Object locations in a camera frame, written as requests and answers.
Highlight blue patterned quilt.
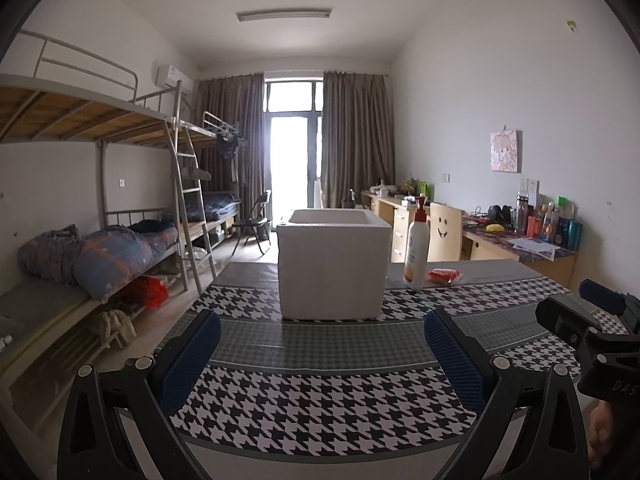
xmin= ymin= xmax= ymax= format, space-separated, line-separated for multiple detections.
xmin=75 ymin=226 xmax=153 ymax=303

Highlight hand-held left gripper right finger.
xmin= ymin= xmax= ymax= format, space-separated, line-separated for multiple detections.
xmin=424 ymin=307 xmax=591 ymax=480

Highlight white pump bottle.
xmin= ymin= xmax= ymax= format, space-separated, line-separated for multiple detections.
xmin=402 ymin=196 xmax=431 ymax=291

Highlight row of toiletry bottles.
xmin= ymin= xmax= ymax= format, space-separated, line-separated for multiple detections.
xmin=515 ymin=192 xmax=583 ymax=251

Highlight wooden chair with smiley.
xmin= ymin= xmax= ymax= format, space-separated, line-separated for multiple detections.
xmin=429 ymin=202 xmax=463 ymax=262

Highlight white air conditioner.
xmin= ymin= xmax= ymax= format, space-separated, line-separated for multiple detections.
xmin=156 ymin=64 xmax=193 ymax=96

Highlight glass balcony door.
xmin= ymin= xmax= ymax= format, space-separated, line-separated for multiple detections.
xmin=262 ymin=77 xmax=326 ymax=208

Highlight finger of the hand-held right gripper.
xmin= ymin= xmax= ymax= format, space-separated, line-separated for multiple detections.
xmin=579 ymin=279 xmax=640 ymax=321
xmin=535 ymin=294 xmax=608 ymax=361

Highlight grey crumpled blanket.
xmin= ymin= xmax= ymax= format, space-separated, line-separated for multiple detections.
xmin=20 ymin=225 xmax=86 ymax=281

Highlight white printed papers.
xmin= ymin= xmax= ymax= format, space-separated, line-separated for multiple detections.
xmin=507 ymin=236 xmax=561 ymax=261

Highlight white foam box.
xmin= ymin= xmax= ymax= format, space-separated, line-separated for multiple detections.
xmin=276 ymin=208 xmax=392 ymax=321

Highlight ceiling light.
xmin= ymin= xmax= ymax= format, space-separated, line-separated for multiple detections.
xmin=236 ymin=7 xmax=332 ymax=23

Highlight wooden desk with patterned top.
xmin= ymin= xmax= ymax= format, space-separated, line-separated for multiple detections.
xmin=460 ymin=210 xmax=576 ymax=288

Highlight red plastic bag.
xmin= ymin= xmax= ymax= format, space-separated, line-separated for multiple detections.
xmin=137 ymin=276 xmax=170 ymax=309

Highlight pink wall picture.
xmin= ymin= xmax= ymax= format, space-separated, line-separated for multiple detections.
xmin=490 ymin=130 xmax=522 ymax=172

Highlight metal bunk ladder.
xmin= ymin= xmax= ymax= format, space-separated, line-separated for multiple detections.
xmin=162 ymin=120 xmax=218 ymax=293

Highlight metal bunk bed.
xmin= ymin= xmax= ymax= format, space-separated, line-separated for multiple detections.
xmin=177 ymin=112 xmax=251 ymax=256
xmin=0 ymin=30 xmax=211 ymax=401

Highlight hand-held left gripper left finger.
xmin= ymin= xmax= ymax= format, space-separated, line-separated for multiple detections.
xmin=57 ymin=310 xmax=222 ymax=480

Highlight person's right hand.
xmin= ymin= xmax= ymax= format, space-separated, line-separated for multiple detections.
xmin=585 ymin=402 xmax=622 ymax=467

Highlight red snack packet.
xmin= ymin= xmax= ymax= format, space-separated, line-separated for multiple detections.
xmin=426 ymin=267 xmax=463 ymax=287

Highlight black folding chair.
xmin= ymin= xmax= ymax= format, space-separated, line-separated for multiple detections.
xmin=234 ymin=190 xmax=274 ymax=256

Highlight wooden desk with drawers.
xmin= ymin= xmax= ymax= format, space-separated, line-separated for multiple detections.
xmin=361 ymin=190 xmax=431 ymax=263

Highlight brown curtain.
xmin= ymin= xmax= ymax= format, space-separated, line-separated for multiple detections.
xmin=320 ymin=71 xmax=396 ymax=208
xmin=195 ymin=72 xmax=266 ymax=211

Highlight dark blue bedding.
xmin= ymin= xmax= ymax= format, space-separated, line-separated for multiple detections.
xmin=202 ymin=191 xmax=240 ymax=221

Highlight beige cloth bundle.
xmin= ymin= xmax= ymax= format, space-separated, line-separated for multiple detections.
xmin=92 ymin=309 xmax=136 ymax=348

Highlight houndstooth tablecloth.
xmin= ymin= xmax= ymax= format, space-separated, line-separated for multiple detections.
xmin=150 ymin=260 xmax=640 ymax=461

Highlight dark hanging clothes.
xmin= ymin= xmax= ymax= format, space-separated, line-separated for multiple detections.
xmin=215 ymin=132 xmax=247 ymax=161

